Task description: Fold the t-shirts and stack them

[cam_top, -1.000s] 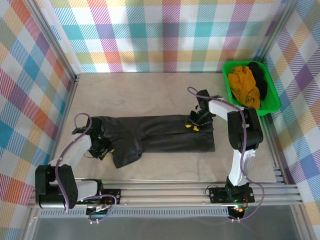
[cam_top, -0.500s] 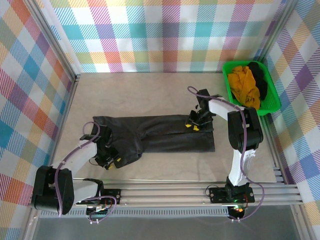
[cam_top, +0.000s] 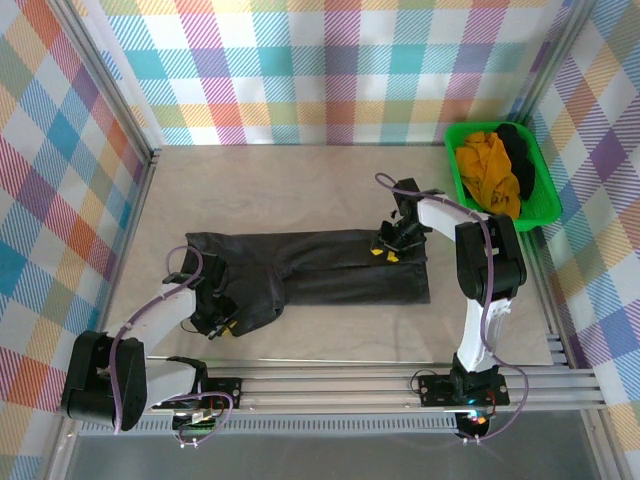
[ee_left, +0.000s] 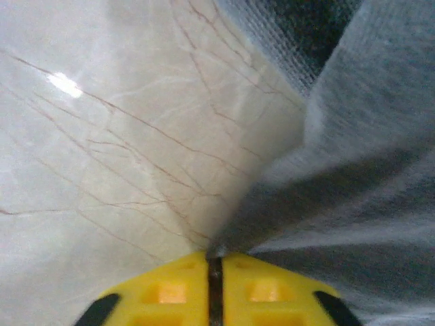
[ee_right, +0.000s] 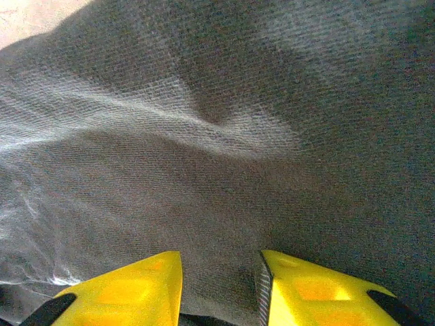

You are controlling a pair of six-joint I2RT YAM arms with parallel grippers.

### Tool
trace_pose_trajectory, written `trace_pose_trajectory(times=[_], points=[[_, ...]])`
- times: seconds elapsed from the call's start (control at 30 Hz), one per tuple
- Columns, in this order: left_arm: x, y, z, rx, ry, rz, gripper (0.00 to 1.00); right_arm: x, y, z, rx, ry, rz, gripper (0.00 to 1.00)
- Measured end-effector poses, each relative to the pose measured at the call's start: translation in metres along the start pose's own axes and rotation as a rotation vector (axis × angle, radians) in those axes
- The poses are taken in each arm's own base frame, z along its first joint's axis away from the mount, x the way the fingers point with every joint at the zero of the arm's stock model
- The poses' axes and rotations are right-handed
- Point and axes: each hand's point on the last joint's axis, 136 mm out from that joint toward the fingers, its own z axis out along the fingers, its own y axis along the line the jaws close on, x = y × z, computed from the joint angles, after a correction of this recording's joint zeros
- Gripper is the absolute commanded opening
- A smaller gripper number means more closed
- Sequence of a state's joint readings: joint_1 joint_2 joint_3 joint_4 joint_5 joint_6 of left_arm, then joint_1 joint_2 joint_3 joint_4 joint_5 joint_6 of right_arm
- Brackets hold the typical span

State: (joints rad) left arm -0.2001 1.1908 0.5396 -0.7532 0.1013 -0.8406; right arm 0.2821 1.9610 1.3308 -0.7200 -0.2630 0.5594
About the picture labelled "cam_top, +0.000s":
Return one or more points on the dark grey t-shirt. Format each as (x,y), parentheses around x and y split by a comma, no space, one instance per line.
(350,285)

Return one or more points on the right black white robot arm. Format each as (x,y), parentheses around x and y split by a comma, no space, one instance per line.
(485,260)

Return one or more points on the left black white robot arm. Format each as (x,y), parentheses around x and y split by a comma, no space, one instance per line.
(100,375)

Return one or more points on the green plastic basket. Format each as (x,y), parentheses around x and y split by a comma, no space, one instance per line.
(452,145)

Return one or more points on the mustard yellow t-shirt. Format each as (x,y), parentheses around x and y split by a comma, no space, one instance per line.
(487,170)

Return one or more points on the black t-shirt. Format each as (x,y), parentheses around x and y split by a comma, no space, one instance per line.
(522,160)

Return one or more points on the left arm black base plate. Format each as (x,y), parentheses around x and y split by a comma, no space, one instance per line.
(225,390)

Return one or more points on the left aluminium side rail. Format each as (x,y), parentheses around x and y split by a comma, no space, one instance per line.
(142,200)

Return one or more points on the aluminium side rail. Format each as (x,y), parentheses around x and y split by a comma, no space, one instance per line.
(542,300)
(142,200)

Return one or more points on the long aluminium base rail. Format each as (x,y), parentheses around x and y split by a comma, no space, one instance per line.
(325,387)

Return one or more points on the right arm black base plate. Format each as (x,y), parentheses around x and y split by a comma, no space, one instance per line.
(435,390)

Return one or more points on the right aluminium side rail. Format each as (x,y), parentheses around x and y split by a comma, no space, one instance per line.
(542,300)

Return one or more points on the right aluminium corner post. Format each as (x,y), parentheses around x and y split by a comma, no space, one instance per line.
(555,55)

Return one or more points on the aluminium corner post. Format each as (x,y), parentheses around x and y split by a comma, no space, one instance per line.
(100,75)
(555,55)

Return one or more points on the left aluminium corner post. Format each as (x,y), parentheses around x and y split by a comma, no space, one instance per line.
(100,75)

